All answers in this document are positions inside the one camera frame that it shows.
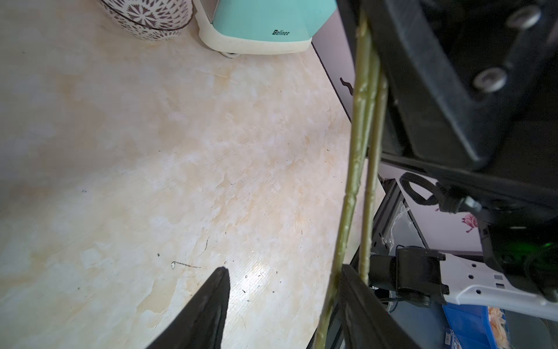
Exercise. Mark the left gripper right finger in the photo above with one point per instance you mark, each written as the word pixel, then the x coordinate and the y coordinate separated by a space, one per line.
pixel 365 322

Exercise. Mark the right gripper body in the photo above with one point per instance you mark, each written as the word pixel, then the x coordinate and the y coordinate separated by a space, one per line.
pixel 461 72

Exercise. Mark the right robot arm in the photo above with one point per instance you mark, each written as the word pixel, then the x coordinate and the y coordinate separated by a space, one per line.
pixel 514 201

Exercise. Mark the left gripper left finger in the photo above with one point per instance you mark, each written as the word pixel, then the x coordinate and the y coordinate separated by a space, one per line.
pixel 201 323

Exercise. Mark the mint green toaster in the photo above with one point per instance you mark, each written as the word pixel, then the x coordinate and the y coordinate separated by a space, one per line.
pixel 261 27

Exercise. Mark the peach rose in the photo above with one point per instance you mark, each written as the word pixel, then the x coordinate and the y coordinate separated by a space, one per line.
pixel 375 151

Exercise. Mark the pink rose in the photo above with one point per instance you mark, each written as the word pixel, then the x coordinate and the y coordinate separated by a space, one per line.
pixel 363 36
pixel 366 76

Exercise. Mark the white patterned bowl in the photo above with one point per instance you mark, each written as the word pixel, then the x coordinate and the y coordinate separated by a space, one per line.
pixel 150 20

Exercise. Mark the blue bin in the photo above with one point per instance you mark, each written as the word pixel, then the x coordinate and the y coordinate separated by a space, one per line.
pixel 475 326

